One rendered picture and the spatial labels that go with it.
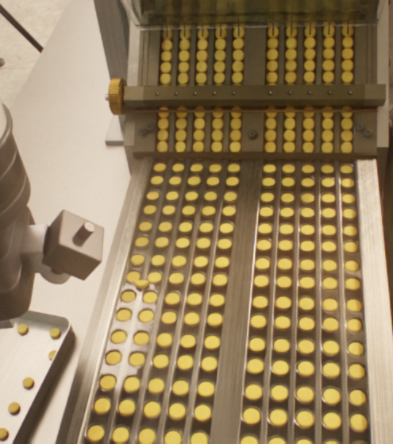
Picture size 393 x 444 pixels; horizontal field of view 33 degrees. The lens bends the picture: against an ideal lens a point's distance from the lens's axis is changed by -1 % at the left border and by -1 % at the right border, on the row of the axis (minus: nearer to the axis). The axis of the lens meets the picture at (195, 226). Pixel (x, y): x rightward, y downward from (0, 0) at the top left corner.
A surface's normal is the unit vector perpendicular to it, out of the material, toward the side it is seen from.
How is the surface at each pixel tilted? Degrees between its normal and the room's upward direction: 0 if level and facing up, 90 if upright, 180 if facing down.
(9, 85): 0
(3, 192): 90
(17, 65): 0
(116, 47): 90
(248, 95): 38
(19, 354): 0
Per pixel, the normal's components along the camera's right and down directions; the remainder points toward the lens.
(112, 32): -0.12, 0.72
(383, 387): -0.10, -0.70
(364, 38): -0.15, -0.11
